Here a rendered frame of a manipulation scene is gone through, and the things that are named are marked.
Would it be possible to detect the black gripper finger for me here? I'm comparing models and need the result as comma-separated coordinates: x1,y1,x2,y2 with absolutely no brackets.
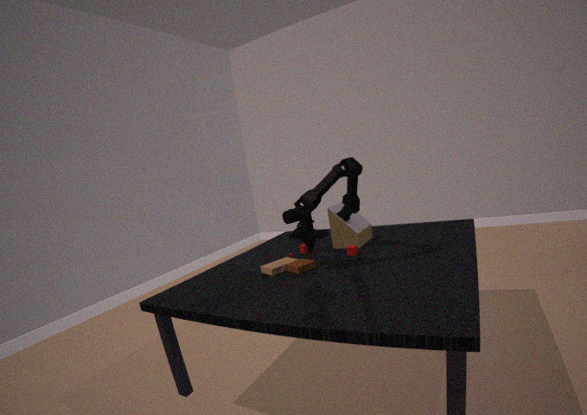
306,239,316,253
299,237,309,251

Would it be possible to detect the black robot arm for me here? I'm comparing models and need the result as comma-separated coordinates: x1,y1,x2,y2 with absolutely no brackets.
283,157,363,239

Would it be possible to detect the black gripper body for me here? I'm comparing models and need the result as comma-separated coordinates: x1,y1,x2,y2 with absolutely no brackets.
289,219,329,239

